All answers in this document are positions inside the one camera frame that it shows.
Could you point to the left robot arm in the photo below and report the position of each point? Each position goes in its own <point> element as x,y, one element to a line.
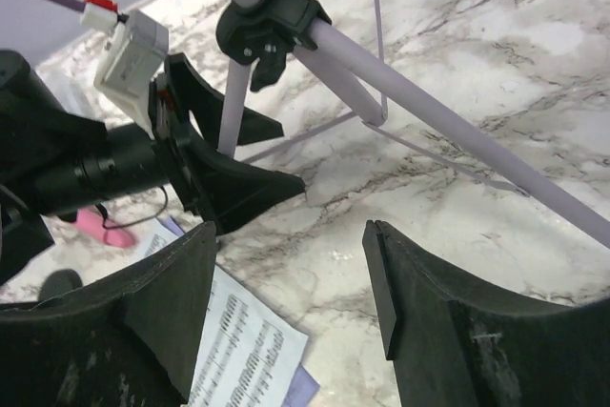
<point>54,163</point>

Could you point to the lilac music stand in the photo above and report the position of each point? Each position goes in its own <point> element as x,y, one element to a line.
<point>426,108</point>

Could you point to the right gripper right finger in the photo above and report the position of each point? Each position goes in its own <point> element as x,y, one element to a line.
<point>458,340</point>

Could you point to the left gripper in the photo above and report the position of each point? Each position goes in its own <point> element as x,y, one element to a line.
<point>209,184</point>

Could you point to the lilac paper sheet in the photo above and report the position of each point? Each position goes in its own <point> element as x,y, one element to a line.
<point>295,388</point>

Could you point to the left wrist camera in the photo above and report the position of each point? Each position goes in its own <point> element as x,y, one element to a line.
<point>136,47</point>

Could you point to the pink toy microphone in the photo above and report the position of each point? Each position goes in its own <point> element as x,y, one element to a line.
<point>92,223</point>

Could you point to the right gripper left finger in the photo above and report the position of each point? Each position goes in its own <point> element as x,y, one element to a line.
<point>128,339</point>

